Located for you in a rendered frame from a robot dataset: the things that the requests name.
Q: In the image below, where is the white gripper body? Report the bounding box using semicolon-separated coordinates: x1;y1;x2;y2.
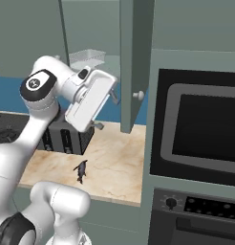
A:
64;68;118;133

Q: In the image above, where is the grey-green open cabinet door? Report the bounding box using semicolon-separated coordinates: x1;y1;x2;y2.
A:
118;0;156;134

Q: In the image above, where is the clear plastic tupperware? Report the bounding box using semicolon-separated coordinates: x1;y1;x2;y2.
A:
68;49;107;71

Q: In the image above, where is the dark raw fish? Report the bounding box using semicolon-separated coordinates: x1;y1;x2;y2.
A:
73;159;89;185

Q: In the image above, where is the grey-green closed cabinet door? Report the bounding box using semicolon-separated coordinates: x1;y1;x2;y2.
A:
0;0;70;78

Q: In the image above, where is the black toaster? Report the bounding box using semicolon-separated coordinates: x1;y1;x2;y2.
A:
36;111;96;156

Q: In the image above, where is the black built-in microwave oven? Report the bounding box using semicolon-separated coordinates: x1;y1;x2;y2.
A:
149;68;235;188

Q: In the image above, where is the black hob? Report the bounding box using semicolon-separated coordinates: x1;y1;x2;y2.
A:
0;111;32;145

